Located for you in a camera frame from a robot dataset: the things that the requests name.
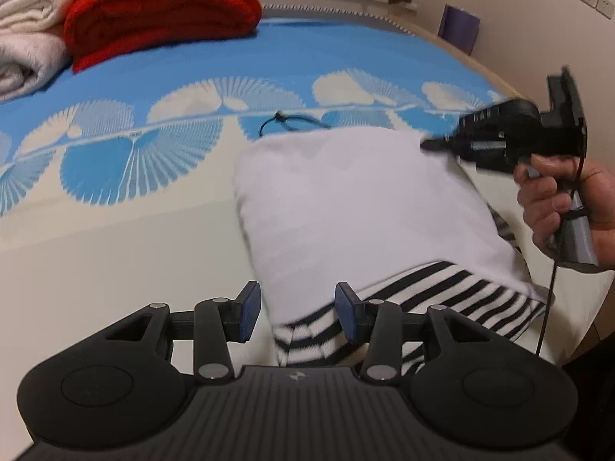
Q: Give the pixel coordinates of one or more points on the striped white hooded garment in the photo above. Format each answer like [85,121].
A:
[360,201]

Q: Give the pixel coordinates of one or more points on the blue and cream printed bedsheet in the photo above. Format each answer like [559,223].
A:
[120,230]

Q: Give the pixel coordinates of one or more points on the person's right hand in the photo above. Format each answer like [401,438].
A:
[543,201]

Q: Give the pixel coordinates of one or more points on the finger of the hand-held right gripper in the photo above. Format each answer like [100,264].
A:
[447,145]

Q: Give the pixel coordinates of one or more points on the red folded blanket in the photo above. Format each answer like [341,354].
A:
[158,9]

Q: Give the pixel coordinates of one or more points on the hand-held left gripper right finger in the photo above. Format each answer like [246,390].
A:
[348,314]

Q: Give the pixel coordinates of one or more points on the purple box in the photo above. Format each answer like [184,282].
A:
[460,29]

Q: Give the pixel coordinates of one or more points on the cream folded blanket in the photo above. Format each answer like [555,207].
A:
[29,33]

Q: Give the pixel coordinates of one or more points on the white wall socket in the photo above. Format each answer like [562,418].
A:
[598,0]

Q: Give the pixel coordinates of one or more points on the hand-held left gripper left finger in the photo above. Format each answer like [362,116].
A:
[249,312]

